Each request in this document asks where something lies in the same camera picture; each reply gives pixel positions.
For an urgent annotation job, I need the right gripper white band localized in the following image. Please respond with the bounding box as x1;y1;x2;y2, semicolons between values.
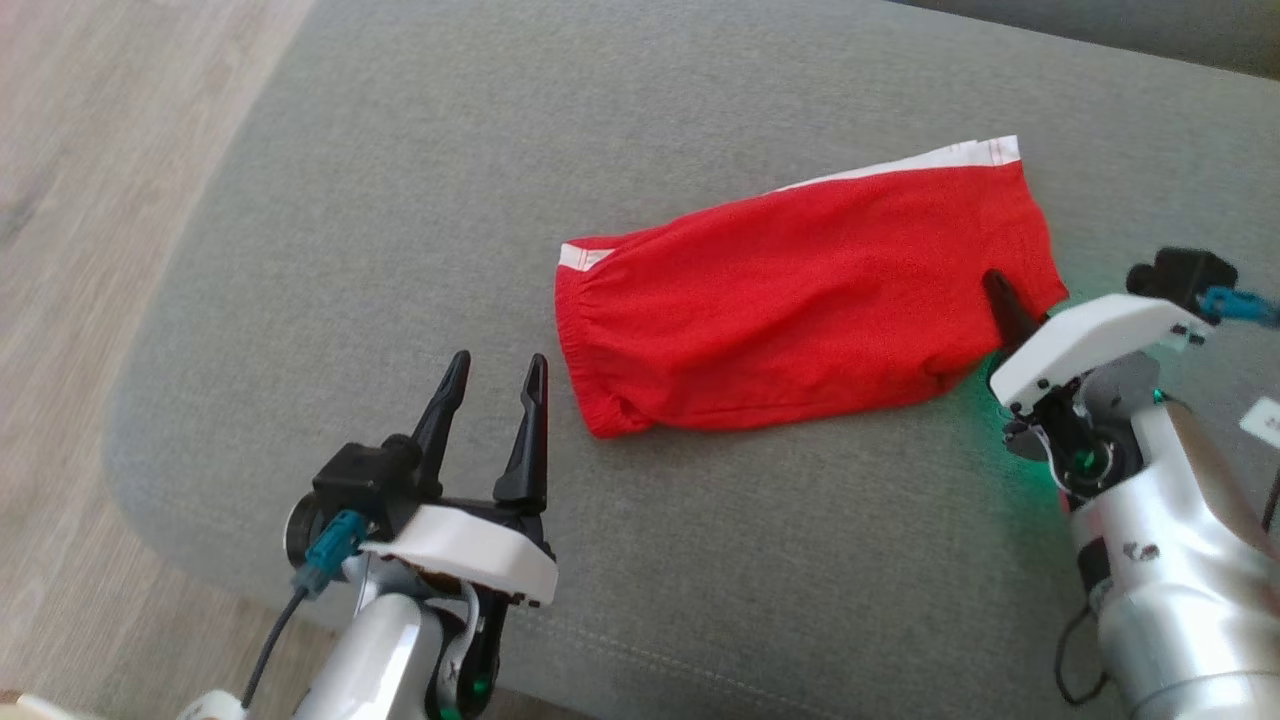
982;268;1213;461

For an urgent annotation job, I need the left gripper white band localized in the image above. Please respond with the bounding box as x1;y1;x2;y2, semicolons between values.
358;350;559;608

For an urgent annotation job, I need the red t-shirt with white stripes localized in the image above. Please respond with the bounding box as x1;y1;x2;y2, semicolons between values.
553;135;1069;439

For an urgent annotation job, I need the grey fabric sofa seat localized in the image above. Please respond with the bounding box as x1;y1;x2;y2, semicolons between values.
100;0;1280;720

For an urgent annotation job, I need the grey sofa back cushion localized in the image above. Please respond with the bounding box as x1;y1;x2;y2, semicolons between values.
885;0;1280;81

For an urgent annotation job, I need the left camera blue-plug cable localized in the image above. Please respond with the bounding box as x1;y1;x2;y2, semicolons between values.
240;510;371;711

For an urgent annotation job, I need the camera blue-plug cable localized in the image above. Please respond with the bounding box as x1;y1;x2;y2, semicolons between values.
1198;286;1280;331
240;510;371;711

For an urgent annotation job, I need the right camera blue-plug cable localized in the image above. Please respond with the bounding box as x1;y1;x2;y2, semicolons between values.
1198;286;1280;331

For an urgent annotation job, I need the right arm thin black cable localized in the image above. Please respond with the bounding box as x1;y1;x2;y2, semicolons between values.
1055;600;1113;707

